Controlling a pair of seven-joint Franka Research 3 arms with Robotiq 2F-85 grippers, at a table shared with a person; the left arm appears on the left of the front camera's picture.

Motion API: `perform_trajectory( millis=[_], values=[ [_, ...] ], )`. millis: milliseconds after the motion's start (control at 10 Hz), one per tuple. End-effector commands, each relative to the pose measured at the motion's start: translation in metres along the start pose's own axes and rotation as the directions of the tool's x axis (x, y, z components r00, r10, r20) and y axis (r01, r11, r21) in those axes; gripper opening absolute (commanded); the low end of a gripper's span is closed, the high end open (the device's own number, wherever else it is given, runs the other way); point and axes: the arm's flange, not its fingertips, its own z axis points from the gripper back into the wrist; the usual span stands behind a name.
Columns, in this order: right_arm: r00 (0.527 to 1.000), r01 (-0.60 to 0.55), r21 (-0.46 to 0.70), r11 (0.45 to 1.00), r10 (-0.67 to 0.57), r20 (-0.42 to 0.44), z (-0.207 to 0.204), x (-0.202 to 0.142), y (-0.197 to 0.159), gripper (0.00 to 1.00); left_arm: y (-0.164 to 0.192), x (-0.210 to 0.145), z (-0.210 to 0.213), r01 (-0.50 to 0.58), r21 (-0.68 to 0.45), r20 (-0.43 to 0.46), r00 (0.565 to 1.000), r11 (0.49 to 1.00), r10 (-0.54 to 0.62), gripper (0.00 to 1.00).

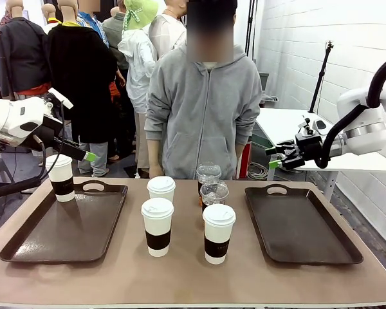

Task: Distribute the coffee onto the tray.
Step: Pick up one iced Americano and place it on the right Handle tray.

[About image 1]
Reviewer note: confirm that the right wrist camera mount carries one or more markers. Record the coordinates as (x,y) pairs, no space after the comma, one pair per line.
(320,125)

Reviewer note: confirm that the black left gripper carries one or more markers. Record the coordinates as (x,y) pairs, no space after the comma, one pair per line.
(49,130)

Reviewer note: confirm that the mannequin in black coat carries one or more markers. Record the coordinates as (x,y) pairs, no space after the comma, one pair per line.
(80,80)

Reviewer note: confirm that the mannequin in dark grey jacket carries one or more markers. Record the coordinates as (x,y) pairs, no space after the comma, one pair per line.
(19,54)

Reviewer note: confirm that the person's right forearm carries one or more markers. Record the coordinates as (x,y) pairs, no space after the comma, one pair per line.
(153,153)

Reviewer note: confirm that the white paper coffee cup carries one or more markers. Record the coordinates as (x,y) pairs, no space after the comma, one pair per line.
(157,225)
(61,180)
(161,189)
(218,231)

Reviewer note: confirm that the person in blue shirt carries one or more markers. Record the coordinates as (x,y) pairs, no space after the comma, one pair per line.
(91,22)

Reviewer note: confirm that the black light stand poles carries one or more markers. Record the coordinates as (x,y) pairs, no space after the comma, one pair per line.
(251,29)

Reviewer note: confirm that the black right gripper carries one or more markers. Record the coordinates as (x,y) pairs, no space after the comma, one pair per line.
(308,146)

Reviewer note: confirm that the person's left hand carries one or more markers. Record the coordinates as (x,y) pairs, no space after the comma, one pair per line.
(238,174)

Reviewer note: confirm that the dark brown plastic tray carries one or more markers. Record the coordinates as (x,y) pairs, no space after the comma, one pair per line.
(67,231)
(302,225)

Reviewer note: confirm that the mannequin with yellow collar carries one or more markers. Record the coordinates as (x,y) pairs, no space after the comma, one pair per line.
(49,17)

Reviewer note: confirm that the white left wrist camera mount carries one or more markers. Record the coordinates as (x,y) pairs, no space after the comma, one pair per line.
(61,98)

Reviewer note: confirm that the person's right hand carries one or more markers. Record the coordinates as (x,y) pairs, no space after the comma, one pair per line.
(155,171)

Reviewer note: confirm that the grey storage bin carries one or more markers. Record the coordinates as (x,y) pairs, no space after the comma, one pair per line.
(266,90)

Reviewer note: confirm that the mannequin with green hat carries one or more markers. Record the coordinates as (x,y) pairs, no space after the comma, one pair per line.
(138,64)

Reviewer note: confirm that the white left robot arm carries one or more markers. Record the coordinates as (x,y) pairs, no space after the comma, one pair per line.
(16,119)

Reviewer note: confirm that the white side table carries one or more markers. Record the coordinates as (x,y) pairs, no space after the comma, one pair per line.
(283,124)

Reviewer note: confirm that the mannequin in white shirt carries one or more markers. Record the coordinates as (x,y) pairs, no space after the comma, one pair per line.
(167,32)

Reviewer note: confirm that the green crate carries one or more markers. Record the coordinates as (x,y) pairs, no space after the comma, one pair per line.
(260,145)

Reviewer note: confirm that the clear plastic iced drink cup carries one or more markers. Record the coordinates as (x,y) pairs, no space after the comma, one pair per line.
(208,172)
(214,192)

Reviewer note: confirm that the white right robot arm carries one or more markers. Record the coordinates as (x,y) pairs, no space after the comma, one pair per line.
(366,128)

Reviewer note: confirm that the black tripod pole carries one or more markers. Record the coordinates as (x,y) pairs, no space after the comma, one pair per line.
(320,77)

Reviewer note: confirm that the person in grey hoodie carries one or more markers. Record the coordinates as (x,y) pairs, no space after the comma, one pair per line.
(202,112)

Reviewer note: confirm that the red box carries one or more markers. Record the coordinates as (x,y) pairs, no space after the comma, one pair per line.
(244,161)

